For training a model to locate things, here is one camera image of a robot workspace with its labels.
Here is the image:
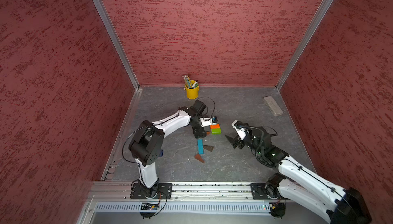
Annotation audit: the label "teal long block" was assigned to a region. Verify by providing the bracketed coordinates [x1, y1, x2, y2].
[197, 139, 204, 155]

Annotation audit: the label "green rectangular block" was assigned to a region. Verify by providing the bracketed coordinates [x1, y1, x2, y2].
[211, 128, 222, 135]

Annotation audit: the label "dark brown triangle block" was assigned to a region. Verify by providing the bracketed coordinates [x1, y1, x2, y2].
[203, 145, 214, 152]

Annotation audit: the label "orange rectangular block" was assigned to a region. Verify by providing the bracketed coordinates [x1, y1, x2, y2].
[210, 124, 221, 129]

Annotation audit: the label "red brown triangle block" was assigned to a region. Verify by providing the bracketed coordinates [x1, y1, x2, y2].
[194, 154, 205, 163]

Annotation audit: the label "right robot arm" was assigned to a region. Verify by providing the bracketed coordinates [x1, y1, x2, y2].
[227, 120, 372, 224]

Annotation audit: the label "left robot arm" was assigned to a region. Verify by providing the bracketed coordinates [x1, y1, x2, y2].
[129, 105, 207, 195]

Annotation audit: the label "grey marbled pencil case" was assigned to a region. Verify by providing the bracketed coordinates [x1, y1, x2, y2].
[263, 96, 283, 117]

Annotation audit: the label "yellow metal pencil bucket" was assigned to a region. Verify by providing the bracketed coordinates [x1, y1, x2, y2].
[184, 80, 200, 100]

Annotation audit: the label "pencils in bucket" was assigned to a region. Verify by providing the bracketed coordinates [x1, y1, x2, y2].
[182, 75, 193, 89]

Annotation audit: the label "black right camera cable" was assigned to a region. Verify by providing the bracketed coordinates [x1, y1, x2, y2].
[239, 125, 278, 168]

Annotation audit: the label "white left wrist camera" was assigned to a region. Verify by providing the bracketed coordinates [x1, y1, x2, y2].
[192, 99, 219, 128]

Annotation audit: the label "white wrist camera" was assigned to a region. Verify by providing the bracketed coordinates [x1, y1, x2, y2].
[231, 120, 249, 140]
[192, 99, 219, 128]

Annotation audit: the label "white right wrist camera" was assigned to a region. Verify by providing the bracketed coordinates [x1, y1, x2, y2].
[231, 120, 249, 140]

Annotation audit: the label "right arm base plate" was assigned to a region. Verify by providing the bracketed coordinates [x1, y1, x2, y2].
[250, 183, 278, 200]

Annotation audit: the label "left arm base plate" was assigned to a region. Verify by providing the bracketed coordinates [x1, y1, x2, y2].
[130, 181, 173, 200]

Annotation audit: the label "aluminium front rail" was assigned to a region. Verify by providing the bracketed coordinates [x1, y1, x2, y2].
[88, 180, 337, 201]

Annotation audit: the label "white slotted cable duct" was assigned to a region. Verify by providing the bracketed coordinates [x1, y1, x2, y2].
[95, 202, 270, 215]

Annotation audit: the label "aluminium corner post right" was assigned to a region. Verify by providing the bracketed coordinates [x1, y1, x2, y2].
[275, 0, 334, 91]

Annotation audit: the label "aluminium corner post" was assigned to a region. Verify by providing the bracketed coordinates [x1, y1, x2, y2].
[275, 0, 334, 91]
[92, 0, 140, 91]

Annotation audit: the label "aluminium corner post left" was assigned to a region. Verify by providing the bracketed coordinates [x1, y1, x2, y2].
[92, 0, 140, 91]

